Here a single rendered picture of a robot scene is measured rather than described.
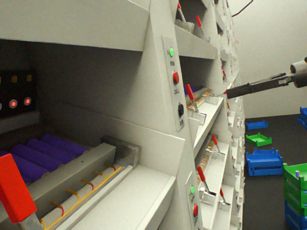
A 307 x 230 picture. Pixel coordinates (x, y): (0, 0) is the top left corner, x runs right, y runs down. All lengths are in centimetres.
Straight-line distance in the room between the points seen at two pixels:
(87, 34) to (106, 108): 14
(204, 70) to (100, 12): 80
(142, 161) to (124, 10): 18
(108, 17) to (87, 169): 14
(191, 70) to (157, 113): 71
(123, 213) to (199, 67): 81
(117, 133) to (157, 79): 9
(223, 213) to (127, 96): 69
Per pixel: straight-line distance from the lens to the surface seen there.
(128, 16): 23
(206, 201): 59
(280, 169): 237
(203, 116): 52
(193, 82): 97
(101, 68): 30
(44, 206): 21
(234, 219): 117
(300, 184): 146
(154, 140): 28
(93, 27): 19
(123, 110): 29
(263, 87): 73
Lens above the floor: 103
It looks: 9 degrees down
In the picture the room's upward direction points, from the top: 10 degrees counter-clockwise
